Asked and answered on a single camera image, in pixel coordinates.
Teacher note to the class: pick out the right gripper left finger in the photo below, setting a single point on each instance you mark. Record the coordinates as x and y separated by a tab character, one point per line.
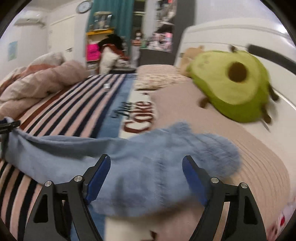
60	207

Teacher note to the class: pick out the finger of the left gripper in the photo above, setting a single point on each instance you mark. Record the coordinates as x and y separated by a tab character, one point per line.
6	127

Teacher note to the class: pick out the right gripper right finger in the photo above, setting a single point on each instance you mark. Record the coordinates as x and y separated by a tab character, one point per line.
244	221

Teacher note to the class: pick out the light blue pants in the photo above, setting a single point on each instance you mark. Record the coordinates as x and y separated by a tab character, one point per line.
146	170

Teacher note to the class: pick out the pink crumpled duvet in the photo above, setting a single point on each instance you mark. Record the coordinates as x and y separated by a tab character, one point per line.
26	86

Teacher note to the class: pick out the striped plush blanket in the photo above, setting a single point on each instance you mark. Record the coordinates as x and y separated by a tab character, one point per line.
86	110

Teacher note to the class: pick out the white door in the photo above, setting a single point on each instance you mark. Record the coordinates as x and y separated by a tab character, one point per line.
61	37

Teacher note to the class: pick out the small white object on blanket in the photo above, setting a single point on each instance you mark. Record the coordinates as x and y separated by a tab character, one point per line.
106	86

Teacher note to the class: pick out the white air conditioner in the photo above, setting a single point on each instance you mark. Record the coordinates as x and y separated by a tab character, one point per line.
29	18

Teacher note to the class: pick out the pile of clothes on chair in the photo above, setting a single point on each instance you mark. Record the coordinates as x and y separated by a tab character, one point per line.
113	59

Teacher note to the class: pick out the green avocado plush toy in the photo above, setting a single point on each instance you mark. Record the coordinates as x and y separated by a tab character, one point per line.
235	83

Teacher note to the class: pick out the yellow shelf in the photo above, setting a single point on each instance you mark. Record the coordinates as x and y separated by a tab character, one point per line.
100	31

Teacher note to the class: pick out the floral patterned pillow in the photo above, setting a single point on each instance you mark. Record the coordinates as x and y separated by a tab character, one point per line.
156	76

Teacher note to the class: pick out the teal curtain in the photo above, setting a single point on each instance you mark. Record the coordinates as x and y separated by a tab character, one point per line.
122	14

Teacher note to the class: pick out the tan bear plush toy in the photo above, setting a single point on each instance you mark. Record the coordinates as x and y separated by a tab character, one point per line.
188	56

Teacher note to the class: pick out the white bed headboard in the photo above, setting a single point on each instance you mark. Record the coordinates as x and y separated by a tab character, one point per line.
242	32

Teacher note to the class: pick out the dark shelf with toys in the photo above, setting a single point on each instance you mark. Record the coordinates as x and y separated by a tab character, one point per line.
184	17

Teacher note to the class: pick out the blue wall poster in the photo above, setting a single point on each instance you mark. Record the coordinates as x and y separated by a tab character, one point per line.
12	50

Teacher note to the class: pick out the round wall clock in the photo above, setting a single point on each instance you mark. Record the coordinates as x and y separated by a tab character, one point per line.
84	7

